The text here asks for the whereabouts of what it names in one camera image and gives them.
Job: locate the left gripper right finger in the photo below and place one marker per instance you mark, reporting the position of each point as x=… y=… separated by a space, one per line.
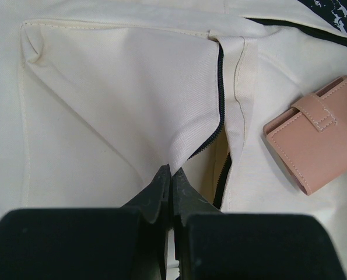
x=215 y=245

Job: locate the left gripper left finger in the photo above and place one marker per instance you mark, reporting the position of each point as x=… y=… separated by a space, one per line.
x=128 y=242

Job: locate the cream canvas student bag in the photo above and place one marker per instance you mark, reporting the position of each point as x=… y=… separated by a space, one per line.
x=96 y=95

